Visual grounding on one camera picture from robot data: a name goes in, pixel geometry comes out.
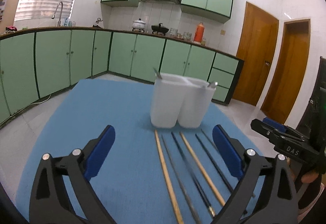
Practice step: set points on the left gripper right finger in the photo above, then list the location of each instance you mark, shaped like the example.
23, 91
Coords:
265, 192

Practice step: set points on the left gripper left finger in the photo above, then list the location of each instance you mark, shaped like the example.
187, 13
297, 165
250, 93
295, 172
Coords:
49, 200

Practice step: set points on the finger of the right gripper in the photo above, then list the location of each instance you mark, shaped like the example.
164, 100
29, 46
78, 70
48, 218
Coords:
268, 127

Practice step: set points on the light wooden chopstick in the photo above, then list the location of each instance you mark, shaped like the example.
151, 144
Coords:
203, 171
168, 182

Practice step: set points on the right hand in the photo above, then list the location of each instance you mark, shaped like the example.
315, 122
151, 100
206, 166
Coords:
295, 168

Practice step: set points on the thin dark chopstick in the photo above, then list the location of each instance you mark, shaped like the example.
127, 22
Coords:
210, 140

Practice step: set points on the wooden door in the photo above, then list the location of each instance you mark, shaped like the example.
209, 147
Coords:
290, 70
256, 48

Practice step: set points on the black chopstick silver tip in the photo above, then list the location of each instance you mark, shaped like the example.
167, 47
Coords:
194, 178

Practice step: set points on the dark grey chopstick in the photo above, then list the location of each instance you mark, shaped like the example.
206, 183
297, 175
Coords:
192, 209

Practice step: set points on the metal spoon in holder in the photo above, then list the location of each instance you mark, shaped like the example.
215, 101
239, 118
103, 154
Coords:
211, 85
157, 73

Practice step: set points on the white utensil holder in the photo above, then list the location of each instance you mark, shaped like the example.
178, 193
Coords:
179, 100

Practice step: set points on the blue table cloth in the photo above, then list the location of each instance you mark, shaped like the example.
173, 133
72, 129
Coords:
130, 183

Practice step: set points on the orange thermos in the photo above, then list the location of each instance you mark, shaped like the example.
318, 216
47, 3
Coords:
199, 32

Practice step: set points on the glass jars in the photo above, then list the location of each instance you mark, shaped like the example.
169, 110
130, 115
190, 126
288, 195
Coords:
174, 33

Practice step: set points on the green lower cabinets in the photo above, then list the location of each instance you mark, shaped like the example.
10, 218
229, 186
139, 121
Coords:
36, 63

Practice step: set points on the black wok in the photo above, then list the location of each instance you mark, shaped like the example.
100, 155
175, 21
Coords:
159, 29

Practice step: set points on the white cooking pot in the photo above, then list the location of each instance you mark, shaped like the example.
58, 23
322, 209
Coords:
138, 25

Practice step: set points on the small kettle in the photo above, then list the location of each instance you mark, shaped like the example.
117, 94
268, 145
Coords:
97, 23

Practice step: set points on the cardboard box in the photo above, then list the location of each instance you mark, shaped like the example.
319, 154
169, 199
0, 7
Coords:
8, 11

